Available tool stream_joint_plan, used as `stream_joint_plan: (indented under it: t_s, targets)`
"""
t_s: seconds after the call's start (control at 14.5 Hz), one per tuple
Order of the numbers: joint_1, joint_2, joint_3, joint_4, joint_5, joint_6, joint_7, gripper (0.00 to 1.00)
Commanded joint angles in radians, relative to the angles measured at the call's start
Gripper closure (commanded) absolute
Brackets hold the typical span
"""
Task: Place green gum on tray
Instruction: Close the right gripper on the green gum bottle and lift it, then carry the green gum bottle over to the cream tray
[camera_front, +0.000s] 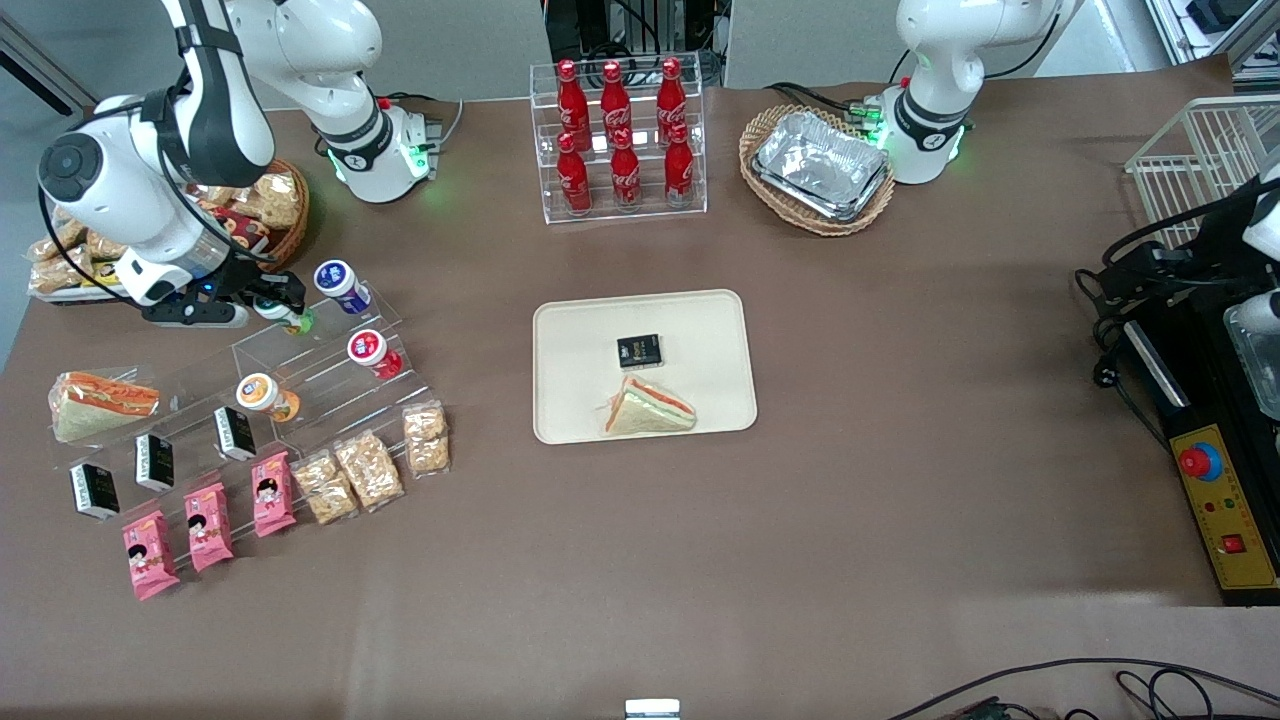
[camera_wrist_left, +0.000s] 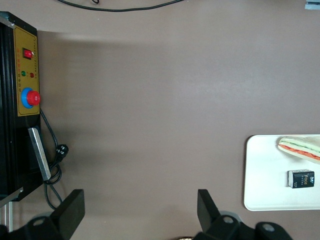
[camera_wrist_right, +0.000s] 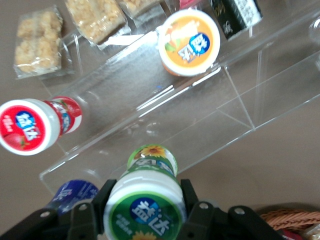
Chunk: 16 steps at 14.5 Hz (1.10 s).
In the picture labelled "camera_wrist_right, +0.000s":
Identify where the clear acrylic step stand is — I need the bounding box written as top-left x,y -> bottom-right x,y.
217,4 -> 320,131
38,24 -> 256,198

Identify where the black tissue pack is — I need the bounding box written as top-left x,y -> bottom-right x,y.
209,0 -> 264,41

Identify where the red cookie box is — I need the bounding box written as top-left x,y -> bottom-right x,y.
281,229 -> 308,240

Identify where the rice cracker snack pack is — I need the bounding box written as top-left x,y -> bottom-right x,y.
117,0 -> 171,28
13,6 -> 76,80
64,0 -> 132,51

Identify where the orange gum bottle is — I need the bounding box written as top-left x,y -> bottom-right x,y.
157,9 -> 221,77

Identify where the brown round wicker basket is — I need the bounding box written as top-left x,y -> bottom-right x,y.
259,208 -> 320,232

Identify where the green gum bottle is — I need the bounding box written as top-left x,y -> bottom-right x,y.
103,144 -> 187,240

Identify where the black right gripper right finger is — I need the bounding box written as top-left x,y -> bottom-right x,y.
178,178 -> 283,240

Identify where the red gum bottle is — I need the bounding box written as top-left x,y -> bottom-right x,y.
0,96 -> 83,156

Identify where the pink snack pack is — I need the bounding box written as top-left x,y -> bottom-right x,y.
178,0 -> 203,10

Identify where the blue gum bottle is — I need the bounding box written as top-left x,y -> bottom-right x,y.
46,179 -> 100,217

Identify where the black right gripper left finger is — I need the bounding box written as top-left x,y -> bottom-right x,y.
0,178 -> 118,240

